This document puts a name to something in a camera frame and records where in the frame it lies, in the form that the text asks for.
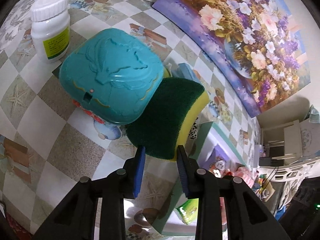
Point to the leopard print scrunchie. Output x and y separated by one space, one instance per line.
193 132

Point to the green tissue pack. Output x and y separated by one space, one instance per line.
187 212

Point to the white teal tray box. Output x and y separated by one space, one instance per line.
195 182

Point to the yellow green sponge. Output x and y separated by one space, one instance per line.
168 118

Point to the floral canvas painting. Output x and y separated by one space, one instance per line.
256 44

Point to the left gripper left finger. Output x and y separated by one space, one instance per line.
75 216

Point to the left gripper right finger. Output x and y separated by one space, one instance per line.
247 217

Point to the orange white fluffy cloth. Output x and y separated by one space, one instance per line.
242 172

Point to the purple snack packet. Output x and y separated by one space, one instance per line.
218 162

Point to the lime green cloth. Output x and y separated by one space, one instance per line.
166 73

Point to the white pill bottle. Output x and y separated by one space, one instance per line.
50 24

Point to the white shelf furniture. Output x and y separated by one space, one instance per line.
301 149

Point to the teal plastic toy box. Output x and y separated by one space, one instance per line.
113 75

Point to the light blue cloth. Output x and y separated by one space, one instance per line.
184 71

